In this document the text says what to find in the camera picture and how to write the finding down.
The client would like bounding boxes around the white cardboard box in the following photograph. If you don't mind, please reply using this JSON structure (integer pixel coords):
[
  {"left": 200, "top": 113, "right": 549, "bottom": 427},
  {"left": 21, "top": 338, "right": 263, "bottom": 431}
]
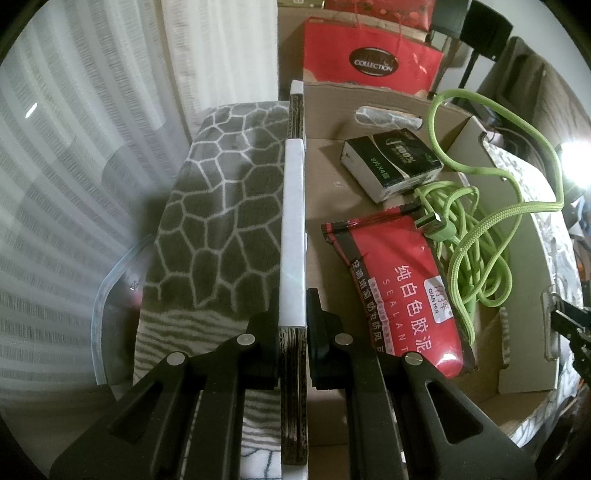
[{"left": 278, "top": 80, "right": 561, "bottom": 480}]

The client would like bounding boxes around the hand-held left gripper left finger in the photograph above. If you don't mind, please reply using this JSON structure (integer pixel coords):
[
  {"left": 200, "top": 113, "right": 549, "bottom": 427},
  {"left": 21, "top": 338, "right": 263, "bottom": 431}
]
[{"left": 48, "top": 288, "right": 282, "bottom": 480}]

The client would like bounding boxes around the red patterned gift bag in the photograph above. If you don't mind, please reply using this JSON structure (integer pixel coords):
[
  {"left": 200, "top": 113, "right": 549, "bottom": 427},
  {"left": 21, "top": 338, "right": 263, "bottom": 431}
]
[{"left": 323, "top": 0, "right": 437, "bottom": 29}]

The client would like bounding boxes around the white pleated curtain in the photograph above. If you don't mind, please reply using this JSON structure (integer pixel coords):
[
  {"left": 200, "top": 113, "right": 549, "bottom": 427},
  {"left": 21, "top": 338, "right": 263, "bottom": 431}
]
[{"left": 0, "top": 0, "right": 280, "bottom": 386}]

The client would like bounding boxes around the red Collection paper bag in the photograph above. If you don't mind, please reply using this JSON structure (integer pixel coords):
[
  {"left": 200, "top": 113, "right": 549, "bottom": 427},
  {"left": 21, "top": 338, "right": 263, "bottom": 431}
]
[{"left": 302, "top": 17, "right": 445, "bottom": 99}]

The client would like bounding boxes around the green braided cable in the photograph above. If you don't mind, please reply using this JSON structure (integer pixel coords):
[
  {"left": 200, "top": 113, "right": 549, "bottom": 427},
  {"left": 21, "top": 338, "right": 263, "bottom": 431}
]
[{"left": 413, "top": 90, "right": 566, "bottom": 344}]

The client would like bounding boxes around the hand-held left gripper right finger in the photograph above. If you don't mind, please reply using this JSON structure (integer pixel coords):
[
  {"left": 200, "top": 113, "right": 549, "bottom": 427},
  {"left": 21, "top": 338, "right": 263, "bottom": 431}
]
[{"left": 307, "top": 288, "right": 539, "bottom": 480}]

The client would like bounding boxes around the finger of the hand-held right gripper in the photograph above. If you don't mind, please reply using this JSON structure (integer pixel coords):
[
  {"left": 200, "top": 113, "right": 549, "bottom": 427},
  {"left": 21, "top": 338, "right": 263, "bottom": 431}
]
[{"left": 550, "top": 307, "right": 591, "bottom": 372}]

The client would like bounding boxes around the brown cardboard carton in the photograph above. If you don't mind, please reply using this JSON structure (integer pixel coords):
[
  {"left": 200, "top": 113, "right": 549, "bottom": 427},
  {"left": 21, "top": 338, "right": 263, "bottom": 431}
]
[{"left": 277, "top": 0, "right": 306, "bottom": 83}]

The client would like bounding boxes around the red sealant packet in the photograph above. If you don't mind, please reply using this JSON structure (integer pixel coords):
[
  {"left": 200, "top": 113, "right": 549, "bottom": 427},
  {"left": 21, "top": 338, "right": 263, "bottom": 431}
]
[{"left": 321, "top": 205, "right": 478, "bottom": 379}]

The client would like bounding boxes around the black tissue pack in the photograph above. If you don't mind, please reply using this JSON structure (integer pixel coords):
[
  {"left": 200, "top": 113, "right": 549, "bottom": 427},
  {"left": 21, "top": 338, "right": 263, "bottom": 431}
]
[{"left": 341, "top": 129, "right": 445, "bottom": 203}]

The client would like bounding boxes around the black portable lamp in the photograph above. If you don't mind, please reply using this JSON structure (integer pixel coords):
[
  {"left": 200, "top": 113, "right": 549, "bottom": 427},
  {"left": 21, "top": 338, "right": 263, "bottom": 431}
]
[{"left": 556, "top": 138, "right": 591, "bottom": 191}]

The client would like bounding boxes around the brown sofa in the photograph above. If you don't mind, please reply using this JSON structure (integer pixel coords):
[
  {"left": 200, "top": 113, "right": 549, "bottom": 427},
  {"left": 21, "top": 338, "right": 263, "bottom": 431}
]
[{"left": 475, "top": 37, "right": 591, "bottom": 155}]

